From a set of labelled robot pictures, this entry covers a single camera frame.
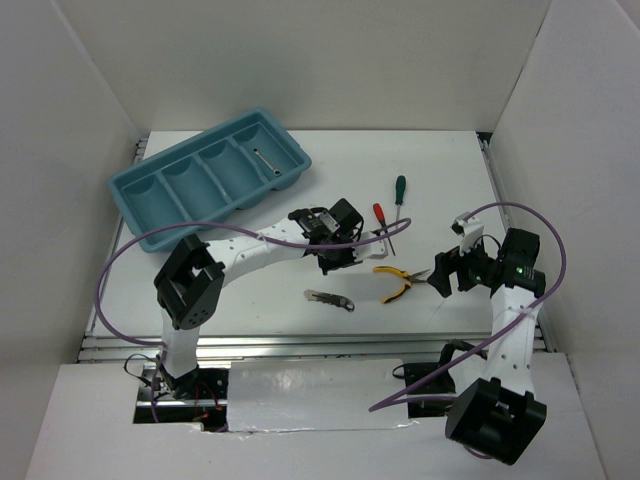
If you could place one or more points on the red handled screwdriver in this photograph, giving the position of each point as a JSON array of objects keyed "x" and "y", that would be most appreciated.
[{"x": 380, "y": 217}]

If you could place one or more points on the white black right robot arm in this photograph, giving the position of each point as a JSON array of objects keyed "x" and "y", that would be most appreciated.
[{"x": 497, "y": 415}]

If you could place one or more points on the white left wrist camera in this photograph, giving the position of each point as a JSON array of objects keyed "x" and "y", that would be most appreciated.
[{"x": 370, "y": 246}]

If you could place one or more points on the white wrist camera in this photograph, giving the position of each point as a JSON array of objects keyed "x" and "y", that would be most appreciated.
[
  {"x": 370, "y": 246},
  {"x": 470, "y": 230}
]

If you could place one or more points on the silver utility knife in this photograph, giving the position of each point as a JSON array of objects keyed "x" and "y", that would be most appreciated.
[{"x": 330, "y": 299}]

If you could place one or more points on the white front cover board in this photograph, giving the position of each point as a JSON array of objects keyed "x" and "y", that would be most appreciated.
[{"x": 323, "y": 395}]

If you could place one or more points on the small silver ratchet wrench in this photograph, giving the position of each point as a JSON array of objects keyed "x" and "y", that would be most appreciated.
[{"x": 276, "y": 171}]

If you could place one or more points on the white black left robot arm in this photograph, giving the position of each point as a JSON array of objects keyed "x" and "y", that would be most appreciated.
[{"x": 190, "y": 282}]

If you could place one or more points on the aluminium table frame rail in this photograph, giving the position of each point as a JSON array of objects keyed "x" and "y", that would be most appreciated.
[{"x": 265, "y": 314}]

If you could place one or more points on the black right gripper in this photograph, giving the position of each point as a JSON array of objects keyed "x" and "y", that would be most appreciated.
[{"x": 446, "y": 263}]

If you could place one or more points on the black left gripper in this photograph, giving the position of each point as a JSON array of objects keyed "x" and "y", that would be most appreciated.
[{"x": 326, "y": 266}]

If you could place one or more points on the green handled screwdriver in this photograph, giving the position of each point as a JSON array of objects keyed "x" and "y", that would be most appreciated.
[{"x": 400, "y": 189}]

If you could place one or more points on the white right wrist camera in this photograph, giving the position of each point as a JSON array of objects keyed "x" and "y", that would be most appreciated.
[{"x": 470, "y": 230}]

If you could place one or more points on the teal compartment tray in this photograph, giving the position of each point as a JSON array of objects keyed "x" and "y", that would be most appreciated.
[{"x": 206, "y": 178}]

